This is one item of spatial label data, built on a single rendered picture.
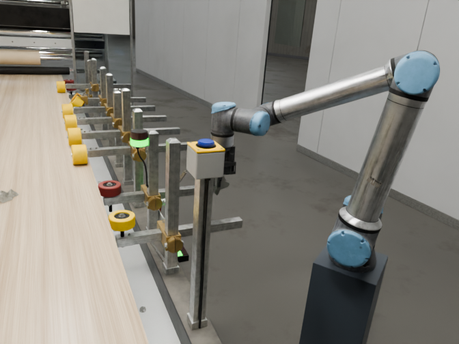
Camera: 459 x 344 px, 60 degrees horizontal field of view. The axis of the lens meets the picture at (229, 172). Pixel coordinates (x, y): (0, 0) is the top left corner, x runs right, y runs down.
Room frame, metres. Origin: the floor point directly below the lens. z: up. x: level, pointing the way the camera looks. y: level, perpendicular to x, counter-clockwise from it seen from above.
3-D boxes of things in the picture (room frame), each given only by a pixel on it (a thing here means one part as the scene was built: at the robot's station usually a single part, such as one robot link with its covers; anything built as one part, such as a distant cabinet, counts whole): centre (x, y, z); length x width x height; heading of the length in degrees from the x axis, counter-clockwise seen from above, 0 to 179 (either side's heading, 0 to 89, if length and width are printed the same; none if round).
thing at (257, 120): (1.46, -0.07, 1.14); 0.12 x 0.12 x 0.09; 65
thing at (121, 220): (1.09, 0.32, 0.85); 0.08 x 0.08 x 0.11
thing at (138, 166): (1.57, 0.39, 0.89); 0.04 x 0.04 x 0.48; 25
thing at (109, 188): (1.32, 0.43, 0.85); 0.08 x 0.08 x 0.11
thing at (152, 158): (1.35, 0.28, 0.87); 0.04 x 0.04 x 0.48; 25
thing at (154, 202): (1.36, 0.29, 0.85); 0.14 x 0.06 x 0.05; 25
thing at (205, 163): (0.88, 0.06, 1.18); 0.07 x 0.07 x 0.08; 25
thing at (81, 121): (2.07, 0.60, 0.95); 0.50 x 0.04 x 0.04; 115
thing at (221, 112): (1.50, 0.04, 1.13); 0.10 x 0.09 x 0.12; 65
